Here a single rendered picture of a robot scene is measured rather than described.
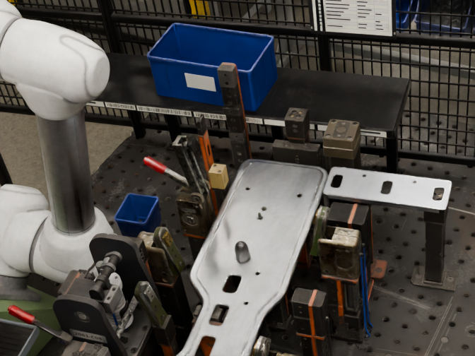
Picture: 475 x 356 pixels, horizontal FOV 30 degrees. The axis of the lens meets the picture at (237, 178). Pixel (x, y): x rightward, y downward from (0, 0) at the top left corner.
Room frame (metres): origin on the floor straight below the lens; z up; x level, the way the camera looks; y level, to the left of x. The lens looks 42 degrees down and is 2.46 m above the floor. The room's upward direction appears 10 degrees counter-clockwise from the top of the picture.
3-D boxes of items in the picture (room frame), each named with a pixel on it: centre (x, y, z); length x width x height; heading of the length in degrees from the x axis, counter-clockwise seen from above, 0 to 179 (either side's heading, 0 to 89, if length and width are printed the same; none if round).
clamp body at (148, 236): (1.39, 0.21, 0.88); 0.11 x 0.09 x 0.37; 64
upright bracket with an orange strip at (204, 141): (1.62, 0.06, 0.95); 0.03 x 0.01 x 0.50; 154
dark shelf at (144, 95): (1.94, -0.04, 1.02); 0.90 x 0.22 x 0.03; 64
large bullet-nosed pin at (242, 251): (1.35, 0.02, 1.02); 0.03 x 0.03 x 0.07
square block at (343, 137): (1.66, -0.27, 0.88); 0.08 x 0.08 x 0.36; 64
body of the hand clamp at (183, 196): (1.54, 0.11, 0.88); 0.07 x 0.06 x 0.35; 64
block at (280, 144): (1.70, -0.16, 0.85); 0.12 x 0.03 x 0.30; 64
